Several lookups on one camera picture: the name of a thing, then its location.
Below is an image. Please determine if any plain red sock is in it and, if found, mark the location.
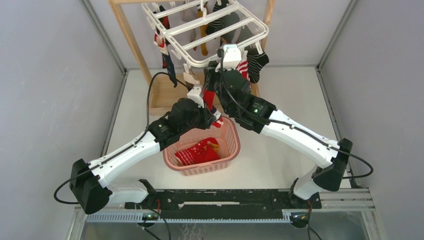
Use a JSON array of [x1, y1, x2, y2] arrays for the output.
[[203, 87, 224, 128]]

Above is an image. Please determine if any pink plastic basket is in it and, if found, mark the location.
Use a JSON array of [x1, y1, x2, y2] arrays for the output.
[[162, 117, 241, 176]]

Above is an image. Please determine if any navy santa pattern sock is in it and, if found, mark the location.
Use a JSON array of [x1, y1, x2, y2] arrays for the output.
[[154, 33, 178, 88]]

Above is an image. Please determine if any brown beige block sock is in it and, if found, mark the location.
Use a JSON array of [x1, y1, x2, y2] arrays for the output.
[[183, 69, 201, 91]]

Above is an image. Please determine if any mustard yellow sock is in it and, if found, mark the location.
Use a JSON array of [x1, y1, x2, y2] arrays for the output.
[[206, 137, 220, 153]]

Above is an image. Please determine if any red white striped sock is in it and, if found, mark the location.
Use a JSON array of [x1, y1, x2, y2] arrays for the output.
[[236, 60, 250, 81]]

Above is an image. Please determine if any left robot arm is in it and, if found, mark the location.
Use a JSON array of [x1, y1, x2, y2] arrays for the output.
[[53, 85, 218, 215]]

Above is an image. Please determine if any white plastic sock hanger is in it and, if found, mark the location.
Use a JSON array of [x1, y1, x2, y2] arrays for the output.
[[142, 0, 269, 69]]

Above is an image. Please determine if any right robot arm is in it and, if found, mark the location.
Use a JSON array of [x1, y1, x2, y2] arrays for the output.
[[203, 62, 374, 208]]

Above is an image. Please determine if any wooden hanger stand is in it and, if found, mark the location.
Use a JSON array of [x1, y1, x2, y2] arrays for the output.
[[108, 0, 275, 116]]

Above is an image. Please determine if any black mounting rail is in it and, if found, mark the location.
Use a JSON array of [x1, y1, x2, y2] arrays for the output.
[[124, 189, 322, 221]]

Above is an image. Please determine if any red sock white pattern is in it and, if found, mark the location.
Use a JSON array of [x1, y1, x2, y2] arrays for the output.
[[195, 138, 221, 164]]

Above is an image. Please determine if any black white striped sock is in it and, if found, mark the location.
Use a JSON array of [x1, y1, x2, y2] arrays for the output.
[[246, 48, 270, 84]]

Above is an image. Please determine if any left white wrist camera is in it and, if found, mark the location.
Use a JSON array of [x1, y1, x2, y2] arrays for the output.
[[187, 85, 205, 108]]

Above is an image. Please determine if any black striped narrow sock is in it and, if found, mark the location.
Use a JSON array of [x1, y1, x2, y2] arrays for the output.
[[206, 0, 229, 35]]

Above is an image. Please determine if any red snowflake sock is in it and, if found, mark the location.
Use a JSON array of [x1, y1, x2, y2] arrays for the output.
[[174, 146, 202, 166]]

